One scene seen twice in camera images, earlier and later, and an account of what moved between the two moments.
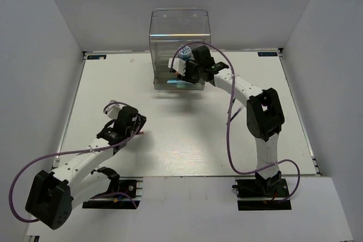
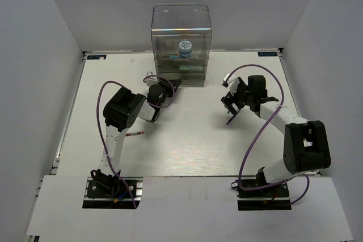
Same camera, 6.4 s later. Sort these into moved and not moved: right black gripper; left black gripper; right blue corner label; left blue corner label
Moved: left black gripper; right black gripper
Not moved: right blue corner label; left blue corner label
